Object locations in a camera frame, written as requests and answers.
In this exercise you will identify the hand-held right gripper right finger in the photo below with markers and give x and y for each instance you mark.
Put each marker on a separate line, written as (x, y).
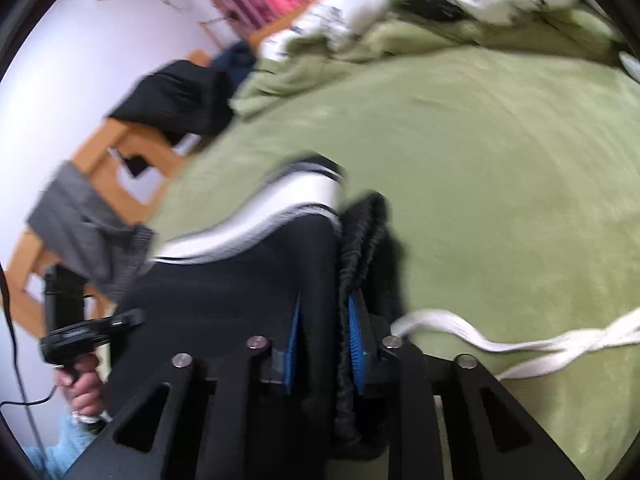
(356, 335)

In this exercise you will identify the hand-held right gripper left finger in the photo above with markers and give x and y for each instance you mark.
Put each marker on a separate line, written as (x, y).
(294, 330)

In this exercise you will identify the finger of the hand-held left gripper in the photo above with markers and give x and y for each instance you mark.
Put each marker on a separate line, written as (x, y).
(127, 318)

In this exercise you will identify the black pants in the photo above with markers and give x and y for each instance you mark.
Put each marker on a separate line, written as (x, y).
(240, 285)

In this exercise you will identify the person's left forearm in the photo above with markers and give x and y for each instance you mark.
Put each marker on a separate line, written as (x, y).
(60, 450)

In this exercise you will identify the person's left hand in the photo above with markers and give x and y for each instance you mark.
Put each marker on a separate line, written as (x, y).
(85, 390)

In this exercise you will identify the grey jeans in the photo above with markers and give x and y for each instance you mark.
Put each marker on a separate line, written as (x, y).
(75, 220)

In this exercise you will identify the green fleece blanket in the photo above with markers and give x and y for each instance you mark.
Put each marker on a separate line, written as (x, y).
(500, 185)

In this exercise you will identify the black jacket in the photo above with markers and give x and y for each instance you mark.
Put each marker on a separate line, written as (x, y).
(170, 100)

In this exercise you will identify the navy garment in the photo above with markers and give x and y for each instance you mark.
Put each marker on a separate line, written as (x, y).
(237, 60)

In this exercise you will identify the wooden coat rack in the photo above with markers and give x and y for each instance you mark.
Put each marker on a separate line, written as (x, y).
(220, 21)

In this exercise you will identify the white floral quilt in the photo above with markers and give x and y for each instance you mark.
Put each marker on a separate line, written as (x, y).
(360, 5)

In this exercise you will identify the small white object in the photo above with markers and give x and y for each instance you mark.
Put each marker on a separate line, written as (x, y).
(631, 66)

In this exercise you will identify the wooden bed frame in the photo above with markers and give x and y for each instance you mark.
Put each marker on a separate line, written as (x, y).
(107, 155)

